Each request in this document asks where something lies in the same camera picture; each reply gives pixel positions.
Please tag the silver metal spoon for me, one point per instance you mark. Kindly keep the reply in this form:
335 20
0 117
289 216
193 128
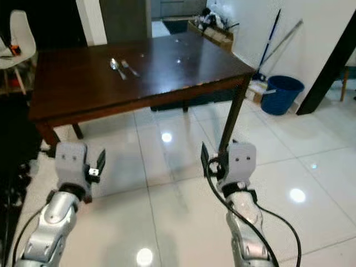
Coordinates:
114 64

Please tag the dark wooden dining table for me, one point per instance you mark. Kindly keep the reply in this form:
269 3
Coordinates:
172 72

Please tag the blue plastic bucket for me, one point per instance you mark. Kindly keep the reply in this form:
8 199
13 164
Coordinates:
281 99

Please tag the grey kitchen cabinet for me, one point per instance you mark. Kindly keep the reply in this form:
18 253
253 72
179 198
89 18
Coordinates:
178 8

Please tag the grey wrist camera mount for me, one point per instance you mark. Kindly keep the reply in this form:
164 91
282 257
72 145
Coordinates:
71 164
240 161

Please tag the cardboard box with clutter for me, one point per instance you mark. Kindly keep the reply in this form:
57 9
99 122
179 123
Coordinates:
219 36

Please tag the small orange black item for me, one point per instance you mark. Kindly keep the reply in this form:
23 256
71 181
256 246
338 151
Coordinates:
15 50

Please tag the small cardboard box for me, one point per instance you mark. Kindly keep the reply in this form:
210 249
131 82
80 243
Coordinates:
256 92

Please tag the black slanted panel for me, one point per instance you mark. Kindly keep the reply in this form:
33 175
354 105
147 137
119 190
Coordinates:
325 72

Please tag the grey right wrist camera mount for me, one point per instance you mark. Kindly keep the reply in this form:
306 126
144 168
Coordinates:
240 161

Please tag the white plastic chair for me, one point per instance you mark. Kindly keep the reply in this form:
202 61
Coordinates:
22 30

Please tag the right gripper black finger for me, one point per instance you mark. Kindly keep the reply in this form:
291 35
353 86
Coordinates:
209 164

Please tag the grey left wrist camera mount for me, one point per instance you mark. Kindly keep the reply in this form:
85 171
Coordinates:
71 164

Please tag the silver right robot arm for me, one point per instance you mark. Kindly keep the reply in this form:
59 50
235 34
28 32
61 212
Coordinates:
247 239

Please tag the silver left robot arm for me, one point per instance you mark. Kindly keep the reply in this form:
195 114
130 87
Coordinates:
53 228

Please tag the silver metal fork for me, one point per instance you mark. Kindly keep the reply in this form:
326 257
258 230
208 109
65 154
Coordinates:
129 68

